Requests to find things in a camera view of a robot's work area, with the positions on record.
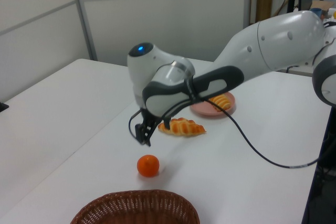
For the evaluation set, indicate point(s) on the blue cup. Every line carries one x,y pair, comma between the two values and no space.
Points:
316,12

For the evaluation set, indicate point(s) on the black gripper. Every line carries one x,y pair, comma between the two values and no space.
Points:
151,119

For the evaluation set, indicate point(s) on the brown woven basket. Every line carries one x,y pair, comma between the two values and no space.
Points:
136,208

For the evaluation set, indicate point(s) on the black clamp block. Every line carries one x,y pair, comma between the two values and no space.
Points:
3,106

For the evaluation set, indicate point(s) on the brown board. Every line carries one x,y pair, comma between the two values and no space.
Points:
263,2

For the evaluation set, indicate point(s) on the grey-framed partition panel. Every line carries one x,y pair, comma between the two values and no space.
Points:
157,11

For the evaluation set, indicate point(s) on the striped toy bread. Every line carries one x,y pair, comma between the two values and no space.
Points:
221,102

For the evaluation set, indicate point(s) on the pink plate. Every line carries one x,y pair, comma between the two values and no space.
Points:
204,110

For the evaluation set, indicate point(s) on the braided toy bread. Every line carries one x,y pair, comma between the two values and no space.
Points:
183,127

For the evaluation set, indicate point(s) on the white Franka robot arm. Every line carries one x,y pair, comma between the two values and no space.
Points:
283,43

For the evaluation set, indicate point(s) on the open cardboard box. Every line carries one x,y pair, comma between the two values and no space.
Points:
324,6

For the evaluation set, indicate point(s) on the toy orange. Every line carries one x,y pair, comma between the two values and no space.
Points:
148,165

